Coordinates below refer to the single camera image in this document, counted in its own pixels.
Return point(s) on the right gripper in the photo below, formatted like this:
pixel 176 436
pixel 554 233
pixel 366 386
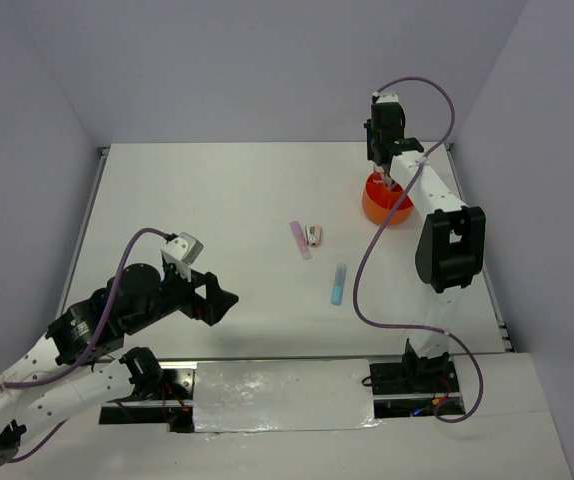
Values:
pixel 371 133

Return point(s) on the pink purple highlighter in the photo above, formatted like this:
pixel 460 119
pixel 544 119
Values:
pixel 300 239

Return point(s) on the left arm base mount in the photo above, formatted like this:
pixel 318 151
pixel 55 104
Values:
pixel 170 405

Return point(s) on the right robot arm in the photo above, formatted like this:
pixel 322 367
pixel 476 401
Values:
pixel 450 249

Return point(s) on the light blue highlighter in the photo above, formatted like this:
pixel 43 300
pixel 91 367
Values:
pixel 338 284

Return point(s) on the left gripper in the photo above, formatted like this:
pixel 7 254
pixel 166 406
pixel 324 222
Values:
pixel 211 308

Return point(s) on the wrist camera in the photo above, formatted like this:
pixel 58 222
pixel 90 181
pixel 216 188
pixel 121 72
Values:
pixel 181 250
pixel 381 98

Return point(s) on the orange round divided container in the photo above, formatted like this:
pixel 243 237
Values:
pixel 378 199

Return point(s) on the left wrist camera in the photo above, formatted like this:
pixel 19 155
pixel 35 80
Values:
pixel 181 250

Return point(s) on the reflective silver base plate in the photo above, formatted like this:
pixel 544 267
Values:
pixel 282 396

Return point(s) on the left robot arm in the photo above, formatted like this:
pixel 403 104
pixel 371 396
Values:
pixel 81 361

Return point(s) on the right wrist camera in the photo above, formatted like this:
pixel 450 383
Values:
pixel 381 98

